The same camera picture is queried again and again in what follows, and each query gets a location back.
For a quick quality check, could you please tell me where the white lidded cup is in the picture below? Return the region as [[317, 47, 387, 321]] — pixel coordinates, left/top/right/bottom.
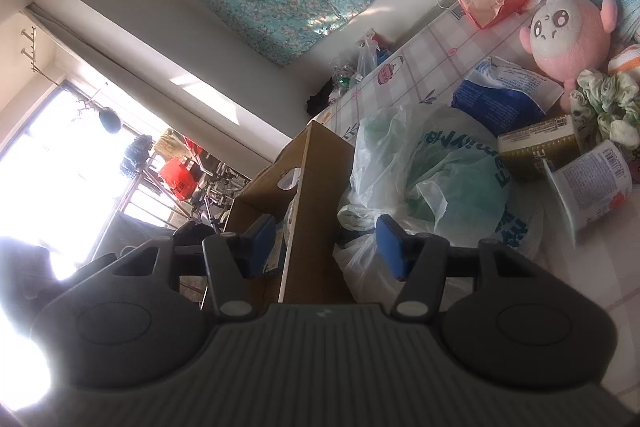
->
[[542, 139, 633, 235]]

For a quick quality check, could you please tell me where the cardboard box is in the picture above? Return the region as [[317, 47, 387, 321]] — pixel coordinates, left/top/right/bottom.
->
[[227, 122, 357, 305]]

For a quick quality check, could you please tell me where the pink plush toy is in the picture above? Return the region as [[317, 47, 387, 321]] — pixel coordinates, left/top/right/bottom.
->
[[519, 0, 621, 112]]

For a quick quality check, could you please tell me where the green scrunchie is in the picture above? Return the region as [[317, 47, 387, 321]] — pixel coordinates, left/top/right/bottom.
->
[[570, 69, 640, 150]]

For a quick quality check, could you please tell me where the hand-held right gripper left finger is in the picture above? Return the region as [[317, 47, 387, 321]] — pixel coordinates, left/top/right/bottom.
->
[[111, 213, 280, 320]]

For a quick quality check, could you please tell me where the orange striped cloth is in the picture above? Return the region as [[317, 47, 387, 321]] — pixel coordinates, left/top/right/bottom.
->
[[607, 44, 640, 75]]

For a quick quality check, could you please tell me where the wheelchair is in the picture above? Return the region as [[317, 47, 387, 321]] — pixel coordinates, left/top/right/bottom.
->
[[197, 162, 251, 228]]

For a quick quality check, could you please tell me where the black cloth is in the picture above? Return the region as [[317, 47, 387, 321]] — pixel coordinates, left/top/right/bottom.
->
[[306, 79, 341, 118]]

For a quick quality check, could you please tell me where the red hanging bag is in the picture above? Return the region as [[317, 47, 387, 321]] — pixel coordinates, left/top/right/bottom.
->
[[159, 157, 197, 202]]

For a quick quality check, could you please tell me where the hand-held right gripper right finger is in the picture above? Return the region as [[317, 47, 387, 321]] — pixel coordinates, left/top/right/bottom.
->
[[375, 213, 544, 321]]

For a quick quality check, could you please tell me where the blue hanging garment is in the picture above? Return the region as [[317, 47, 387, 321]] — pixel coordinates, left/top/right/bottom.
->
[[120, 134, 153, 178]]

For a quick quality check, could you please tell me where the clear plastic bag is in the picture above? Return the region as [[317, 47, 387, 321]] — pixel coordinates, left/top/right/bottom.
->
[[330, 34, 381, 100]]

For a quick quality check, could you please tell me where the blue wet wipes pack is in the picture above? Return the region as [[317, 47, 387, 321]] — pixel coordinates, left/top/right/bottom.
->
[[452, 56, 566, 132]]

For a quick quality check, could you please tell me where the translucent plastic bag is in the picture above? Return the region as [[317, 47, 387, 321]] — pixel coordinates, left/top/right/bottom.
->
[[332, 104, 546, 305]]

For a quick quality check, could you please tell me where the brown drink carton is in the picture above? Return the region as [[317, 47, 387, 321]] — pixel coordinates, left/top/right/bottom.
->
[[496, 114, 583, 182]]

